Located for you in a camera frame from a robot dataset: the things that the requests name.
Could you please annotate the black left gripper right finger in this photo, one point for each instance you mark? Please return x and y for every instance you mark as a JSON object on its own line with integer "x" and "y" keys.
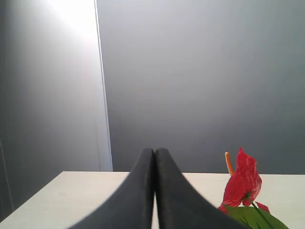
{"x": 179, "y": 205}

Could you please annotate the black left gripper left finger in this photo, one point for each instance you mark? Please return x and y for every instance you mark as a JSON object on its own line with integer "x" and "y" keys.
{"x": 131, "y": 205}

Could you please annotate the artificial red anthurium plant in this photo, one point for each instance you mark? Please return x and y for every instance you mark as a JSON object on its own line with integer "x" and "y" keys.
{"x": 241, "y": 190}

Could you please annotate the white panel behind table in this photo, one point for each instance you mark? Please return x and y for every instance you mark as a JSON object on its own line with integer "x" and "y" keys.
{"x": 53, "y": 111}

